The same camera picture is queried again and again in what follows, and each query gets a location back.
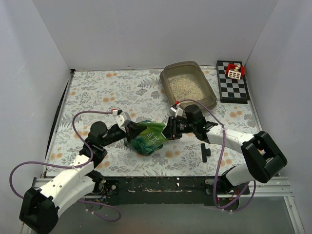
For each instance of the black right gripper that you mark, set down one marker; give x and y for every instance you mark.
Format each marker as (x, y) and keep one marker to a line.
(172, 128)

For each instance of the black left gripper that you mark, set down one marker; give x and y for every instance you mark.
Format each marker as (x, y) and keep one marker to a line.
(131, 130)

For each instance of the green cat litter bag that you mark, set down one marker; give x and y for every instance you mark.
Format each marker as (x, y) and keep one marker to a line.
(150, 140)

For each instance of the black bag clip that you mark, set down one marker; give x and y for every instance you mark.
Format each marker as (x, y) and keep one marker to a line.
(205, 152)

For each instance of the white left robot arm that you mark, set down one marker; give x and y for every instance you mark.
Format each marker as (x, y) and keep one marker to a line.
(42, 207)

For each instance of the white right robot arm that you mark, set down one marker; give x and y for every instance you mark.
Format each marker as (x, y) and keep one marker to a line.
(263, 158)

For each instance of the grey litter box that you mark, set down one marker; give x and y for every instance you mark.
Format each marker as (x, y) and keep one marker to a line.
(186, 81)

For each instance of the floral table mat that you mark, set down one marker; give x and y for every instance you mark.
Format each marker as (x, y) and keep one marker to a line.
(138, 92)

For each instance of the black white chessboard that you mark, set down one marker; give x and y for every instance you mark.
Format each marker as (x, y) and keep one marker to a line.
(232, 90)

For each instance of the red white toy block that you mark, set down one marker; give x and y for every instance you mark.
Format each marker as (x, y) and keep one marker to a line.
(235, 71)

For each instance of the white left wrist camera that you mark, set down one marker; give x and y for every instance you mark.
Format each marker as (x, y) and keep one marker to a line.
(123, 119)

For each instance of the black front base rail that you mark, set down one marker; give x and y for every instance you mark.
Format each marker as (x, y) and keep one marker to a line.
(155, 190)

